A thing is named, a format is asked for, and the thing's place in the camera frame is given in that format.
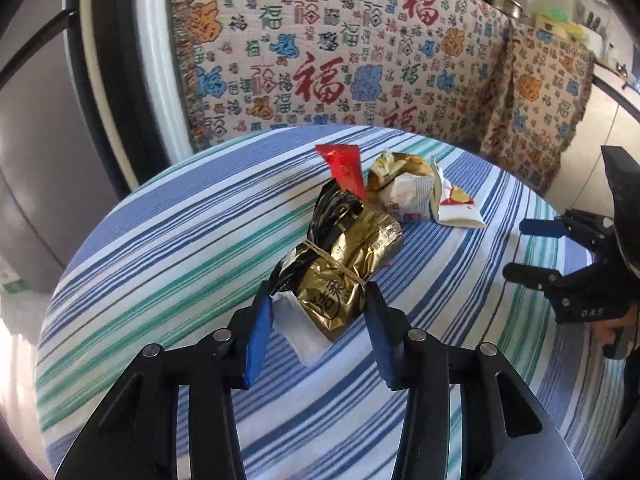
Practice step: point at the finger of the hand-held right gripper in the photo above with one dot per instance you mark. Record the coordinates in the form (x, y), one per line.
(530, 274)
(542, 227)

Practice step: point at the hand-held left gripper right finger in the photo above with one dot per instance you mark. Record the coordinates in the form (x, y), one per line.
(382, 340)

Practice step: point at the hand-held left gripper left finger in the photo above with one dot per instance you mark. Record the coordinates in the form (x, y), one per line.
(257, 335)

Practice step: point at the gold black packet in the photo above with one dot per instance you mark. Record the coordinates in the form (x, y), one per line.
(335, 275)

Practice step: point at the person's right hand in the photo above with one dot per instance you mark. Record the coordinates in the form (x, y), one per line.
(612, 337)

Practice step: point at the white crumpled wrapper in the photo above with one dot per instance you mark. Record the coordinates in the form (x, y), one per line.
(305, 335)

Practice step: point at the white red wrapper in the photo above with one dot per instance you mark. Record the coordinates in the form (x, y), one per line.
(457, 207)

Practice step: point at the striped tablecloth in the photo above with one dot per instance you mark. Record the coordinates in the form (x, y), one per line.
(200, 240)

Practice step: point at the small printed blanket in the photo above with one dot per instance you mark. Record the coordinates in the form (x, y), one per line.
(540, 105)

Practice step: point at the yellow snack packet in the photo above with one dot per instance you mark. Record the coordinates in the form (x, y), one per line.
(395, 162)

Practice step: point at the small red wrapper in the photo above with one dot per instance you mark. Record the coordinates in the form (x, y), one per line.
(345, 165)

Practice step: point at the green yellow packet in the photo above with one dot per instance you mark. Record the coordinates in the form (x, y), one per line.
(557, 22)

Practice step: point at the metal pot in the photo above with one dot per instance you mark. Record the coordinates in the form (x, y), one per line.
(502, 4)

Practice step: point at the large printed blanket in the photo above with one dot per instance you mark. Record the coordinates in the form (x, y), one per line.
(325, 50)

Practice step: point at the grey refrigerator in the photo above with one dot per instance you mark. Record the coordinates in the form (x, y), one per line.
(50, 135)

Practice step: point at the white door frame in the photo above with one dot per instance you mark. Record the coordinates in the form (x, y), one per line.
(160, 60)

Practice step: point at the dark door frame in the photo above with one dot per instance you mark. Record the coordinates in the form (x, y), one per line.
(117, 60)

